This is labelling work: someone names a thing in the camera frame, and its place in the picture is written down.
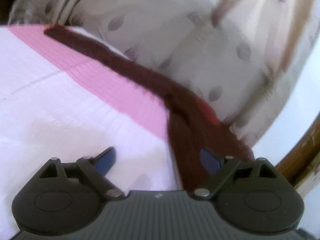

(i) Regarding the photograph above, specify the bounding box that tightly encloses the dark red knitted garment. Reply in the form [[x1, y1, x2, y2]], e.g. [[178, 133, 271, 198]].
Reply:
[[44, 25, 254, 192]]

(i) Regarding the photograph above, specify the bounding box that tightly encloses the pink white checked bedsheet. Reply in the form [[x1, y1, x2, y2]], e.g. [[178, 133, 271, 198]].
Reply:
[[1, 25, 181, 239]]

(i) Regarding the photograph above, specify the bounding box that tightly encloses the beige leaf-patterned curtain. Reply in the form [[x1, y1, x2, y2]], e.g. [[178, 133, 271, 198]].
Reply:
[[9, 0, 319, 146]]

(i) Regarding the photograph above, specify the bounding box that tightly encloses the brown wooden frame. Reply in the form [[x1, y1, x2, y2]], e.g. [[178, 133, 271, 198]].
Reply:
[[276, 115, 319, 186]]

